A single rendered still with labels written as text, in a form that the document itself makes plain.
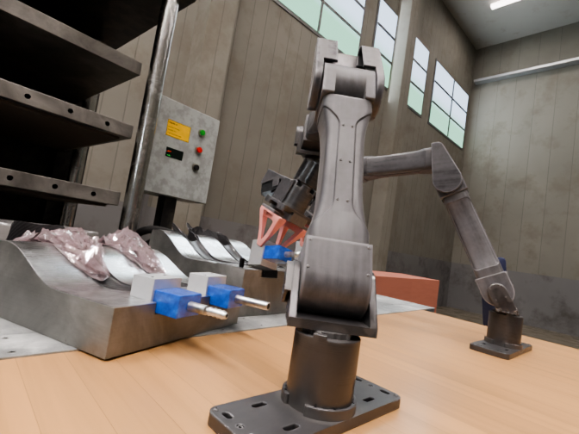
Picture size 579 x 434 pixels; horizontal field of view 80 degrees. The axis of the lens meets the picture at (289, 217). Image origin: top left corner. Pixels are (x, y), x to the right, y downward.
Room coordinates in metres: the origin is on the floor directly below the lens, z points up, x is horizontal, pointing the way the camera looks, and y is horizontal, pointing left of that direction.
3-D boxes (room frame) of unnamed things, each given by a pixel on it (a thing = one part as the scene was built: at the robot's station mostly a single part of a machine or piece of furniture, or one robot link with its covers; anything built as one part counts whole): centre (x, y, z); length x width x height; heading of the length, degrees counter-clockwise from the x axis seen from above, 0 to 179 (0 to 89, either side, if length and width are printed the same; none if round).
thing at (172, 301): (0.44, 0.11, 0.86); 0.13 x 0.05 x 0.05; 66
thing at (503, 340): (0.75, -0.49, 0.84); 0.20 x 0.07 x 0.08; 134
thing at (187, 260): (0.92, 0.17, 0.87); 0.50 x 0.26 x 0.14; 48
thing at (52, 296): (0.60, 0.34, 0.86); 0.50 x 0.26 x 0.11; 66
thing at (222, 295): (0.54, 0.07, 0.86); 0.13 x 0.05 x 0.05; 66
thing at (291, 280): (0.35, -0.05, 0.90); 0.09 x 0.06 x 0.06; 93
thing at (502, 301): (0.75, -0.48, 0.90); 0.09 x 0.06 x 0.06; 149
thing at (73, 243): (0.60, 0.34, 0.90); 0.26 x 0.18 x 0.08; 66
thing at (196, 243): (0.90, 0.16, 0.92); 0.35 x 0.16 x 0.09; 48
